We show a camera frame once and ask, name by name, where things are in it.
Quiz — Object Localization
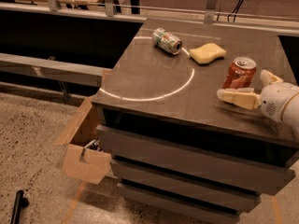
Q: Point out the black cylindrical pole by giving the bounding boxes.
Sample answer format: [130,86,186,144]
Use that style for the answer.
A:
[10,189,29,224]

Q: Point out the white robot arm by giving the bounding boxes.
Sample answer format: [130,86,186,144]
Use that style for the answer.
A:
[217,70,299,140]

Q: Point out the open cardboard box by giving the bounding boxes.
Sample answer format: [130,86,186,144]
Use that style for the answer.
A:
[53,96,111,184]

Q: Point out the middle grey drawer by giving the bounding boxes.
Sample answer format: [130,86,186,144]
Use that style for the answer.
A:
[111,160,260,213]

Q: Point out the yellow sponge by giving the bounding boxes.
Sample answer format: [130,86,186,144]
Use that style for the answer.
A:
[189,43,226,64]

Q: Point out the grey drawer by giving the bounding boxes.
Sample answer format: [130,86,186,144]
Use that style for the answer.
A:
[117,183,239,224]
[111,160,260,213]
[96,125,295,195]

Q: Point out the red coke can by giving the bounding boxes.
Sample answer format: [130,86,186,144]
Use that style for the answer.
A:
[222,57,256,89]

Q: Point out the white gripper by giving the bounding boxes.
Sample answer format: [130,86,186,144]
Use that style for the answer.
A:
[217,69,298,122]

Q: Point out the top grey drawer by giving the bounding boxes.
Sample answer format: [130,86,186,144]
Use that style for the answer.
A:
[96,125,295,195]

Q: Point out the grey metal bench beam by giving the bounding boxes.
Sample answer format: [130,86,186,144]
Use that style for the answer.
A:
[0,53,111,87]

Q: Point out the black hanging cables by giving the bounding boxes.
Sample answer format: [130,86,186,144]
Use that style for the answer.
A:
[226,0,249,22]

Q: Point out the grey metal railing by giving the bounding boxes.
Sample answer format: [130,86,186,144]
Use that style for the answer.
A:
[1,0,299,35]

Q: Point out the green and white can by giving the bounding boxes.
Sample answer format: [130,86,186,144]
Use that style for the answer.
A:
[152,28,182,55]

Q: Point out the bottom grey drawer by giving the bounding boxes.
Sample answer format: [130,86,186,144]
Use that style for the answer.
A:
[117,183,239,224]

